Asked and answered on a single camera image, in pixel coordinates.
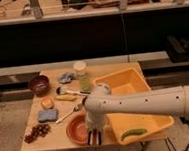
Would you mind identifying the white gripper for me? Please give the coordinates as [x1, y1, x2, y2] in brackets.
[85, 112, 106, 146]

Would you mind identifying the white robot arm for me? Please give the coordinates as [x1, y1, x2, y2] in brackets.
[82, 83, 189, 130]

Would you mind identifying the red shallow bowl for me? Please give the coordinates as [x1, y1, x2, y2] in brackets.
[66, 113, 89, 145]

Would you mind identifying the blue sponge eraser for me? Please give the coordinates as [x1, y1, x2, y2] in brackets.
[38, 109, 58, 123]

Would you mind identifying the dark maroon bowl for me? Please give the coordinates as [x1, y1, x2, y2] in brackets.
[28, 75, 50, 96]

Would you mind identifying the metal spoon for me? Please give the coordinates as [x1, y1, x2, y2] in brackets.
[55, 104, 83, 124]

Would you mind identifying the green cucumber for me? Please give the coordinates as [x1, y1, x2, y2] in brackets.
[120, 128, 148, 141]

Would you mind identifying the wooden table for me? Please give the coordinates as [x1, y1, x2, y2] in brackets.
[12, 58, 170, 151]

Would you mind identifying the yellow banana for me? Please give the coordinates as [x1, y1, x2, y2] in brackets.
[55, 95, 77, 101]

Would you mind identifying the black bristle brush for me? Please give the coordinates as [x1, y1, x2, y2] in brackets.
[56, 86, 89, 96]

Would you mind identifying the bunch of red grapes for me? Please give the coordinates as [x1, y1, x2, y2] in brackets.
[24, 124, 51, 144]

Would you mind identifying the orange apple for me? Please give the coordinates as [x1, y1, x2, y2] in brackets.
[40, 97, 54, 110]

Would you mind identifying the yellow plastic bin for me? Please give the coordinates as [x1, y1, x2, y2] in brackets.
[94, 67, 174, 146]

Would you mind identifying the clear jar with white lid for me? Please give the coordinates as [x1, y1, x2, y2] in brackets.
[72, 59, 93, 94]

